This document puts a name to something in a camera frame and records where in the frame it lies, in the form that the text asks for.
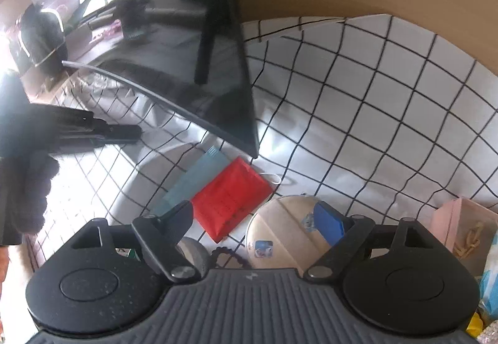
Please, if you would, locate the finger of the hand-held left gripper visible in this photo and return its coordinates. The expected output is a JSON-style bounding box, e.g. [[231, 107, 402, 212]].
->
[[49, 105, 143, 154]]

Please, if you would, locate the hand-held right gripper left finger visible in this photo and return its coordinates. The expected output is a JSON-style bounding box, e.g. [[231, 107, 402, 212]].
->
[[72, 200, 199, 284]]

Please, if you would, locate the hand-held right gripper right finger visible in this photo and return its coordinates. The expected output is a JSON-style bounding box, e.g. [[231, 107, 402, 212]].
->
[[304, 202, 436, 284]]

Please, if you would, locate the blue face mask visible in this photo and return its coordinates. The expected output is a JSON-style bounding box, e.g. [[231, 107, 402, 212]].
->
[[150, 146, 281, 214]]

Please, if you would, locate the beige round zipper pouch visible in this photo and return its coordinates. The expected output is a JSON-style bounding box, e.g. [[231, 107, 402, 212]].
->
[[245, 193, 353, 270]]

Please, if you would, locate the red packet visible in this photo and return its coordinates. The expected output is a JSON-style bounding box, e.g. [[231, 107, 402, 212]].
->
[[190, 156, 275, 243]]

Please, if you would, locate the black hair tie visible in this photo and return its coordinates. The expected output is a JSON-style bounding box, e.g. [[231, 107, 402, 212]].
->
[[210, 246, 250, 270]]

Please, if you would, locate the pink cardboard box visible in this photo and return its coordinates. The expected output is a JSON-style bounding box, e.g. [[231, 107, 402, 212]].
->
[[430, 197, 498, 278]]

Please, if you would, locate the blue and white packet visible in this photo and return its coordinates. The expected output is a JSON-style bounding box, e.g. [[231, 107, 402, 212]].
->
[[479, 260, 498, 315]]

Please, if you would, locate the yellow round lid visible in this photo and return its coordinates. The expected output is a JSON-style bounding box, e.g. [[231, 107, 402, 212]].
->
[[466, 312, 484, 334]]

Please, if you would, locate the tall clear plastic jar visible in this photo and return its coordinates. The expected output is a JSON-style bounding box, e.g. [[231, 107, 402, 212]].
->
[[177, 237, 211, 279]]

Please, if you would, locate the dark round object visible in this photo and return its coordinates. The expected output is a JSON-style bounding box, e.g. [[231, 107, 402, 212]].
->
[[17, 4, 70, 74]]

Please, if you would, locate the black computer monitor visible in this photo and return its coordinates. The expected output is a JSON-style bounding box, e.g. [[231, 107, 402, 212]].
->
[[19, 0, 261, 159]]

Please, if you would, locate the white checked tablecloth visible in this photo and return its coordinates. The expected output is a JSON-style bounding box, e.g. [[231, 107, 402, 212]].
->
[[21, 14, 498, 275]]

